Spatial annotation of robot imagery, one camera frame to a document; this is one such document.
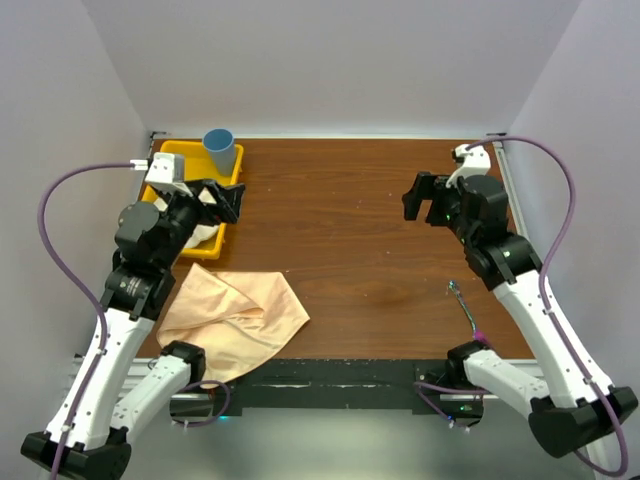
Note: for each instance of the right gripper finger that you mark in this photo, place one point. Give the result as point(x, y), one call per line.
point(434, 215)
point(420, 190)

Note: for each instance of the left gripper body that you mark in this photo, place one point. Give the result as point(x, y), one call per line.
point(186, 211)

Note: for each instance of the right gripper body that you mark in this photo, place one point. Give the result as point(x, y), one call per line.
point(444, 211)

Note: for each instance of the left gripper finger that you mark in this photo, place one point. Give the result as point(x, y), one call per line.
point(203, 193)
point(228, 202)

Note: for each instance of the peach cloth napkin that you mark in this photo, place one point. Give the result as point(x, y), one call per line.
point(240, 319)

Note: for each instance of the iridescent purple fork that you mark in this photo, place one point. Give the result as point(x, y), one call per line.
point(477, 334)

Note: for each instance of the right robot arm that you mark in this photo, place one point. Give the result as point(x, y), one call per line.
point(575, 403)

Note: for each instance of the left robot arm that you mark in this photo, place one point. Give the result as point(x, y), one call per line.
point(91, 435)

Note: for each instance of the yellow plastic tray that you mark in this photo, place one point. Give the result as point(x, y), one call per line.
point(199, 165)

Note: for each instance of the white divided plate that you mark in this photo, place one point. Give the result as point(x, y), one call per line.
point(201, 232)

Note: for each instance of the blue plastic cup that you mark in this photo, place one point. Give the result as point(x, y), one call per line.
point(220, 145)

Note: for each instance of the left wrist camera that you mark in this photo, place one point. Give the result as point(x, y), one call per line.
point(166, 168)

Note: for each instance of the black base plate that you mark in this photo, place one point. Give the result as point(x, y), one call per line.
point(368, 384)

